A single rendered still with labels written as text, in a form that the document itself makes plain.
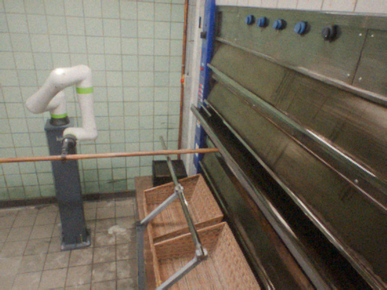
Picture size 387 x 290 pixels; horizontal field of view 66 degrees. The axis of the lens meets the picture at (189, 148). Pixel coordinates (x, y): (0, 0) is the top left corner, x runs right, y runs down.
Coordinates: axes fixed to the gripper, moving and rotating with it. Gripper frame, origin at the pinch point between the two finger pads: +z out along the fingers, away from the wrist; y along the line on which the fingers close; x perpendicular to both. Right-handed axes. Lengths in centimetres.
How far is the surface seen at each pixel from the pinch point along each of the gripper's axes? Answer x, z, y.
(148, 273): -48, 43, 62
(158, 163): -67, -60, 42
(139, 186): -50, -55, 62
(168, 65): -84, -121, -34
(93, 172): -4, -120, 83
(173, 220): -71, -2, 61
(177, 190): -64, 42, 3
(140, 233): -43, 41, 30
